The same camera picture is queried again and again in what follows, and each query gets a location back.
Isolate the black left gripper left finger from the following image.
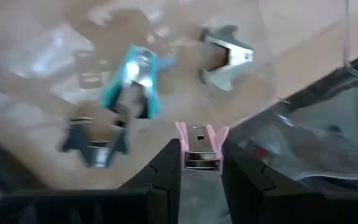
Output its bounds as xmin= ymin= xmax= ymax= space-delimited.
xmin=0 ymin=139 xmax=182 ymax=224

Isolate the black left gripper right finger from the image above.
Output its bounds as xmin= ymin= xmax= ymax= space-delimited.
xmin=221 ymin=139 xmax=358 ymax=224

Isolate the white binder clip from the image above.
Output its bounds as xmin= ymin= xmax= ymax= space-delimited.
xmin=61 ymin=117 xmax=129 ymax=168

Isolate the pink staple remover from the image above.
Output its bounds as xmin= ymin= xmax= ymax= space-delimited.
xmin=175 ymin=121 xmax=229 ymax=172

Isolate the teal staple remover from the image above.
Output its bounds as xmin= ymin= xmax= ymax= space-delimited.
xmin=100 ymin=44 xmax=177 ymax=119

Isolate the grey staple remover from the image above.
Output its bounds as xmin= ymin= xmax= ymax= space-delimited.
xmin=199 ymin=25 xmax=254 ymax=92

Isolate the clear plastic bin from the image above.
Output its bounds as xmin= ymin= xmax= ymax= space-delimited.
xmin=0 ymin=0 xmax=358 ymax=190

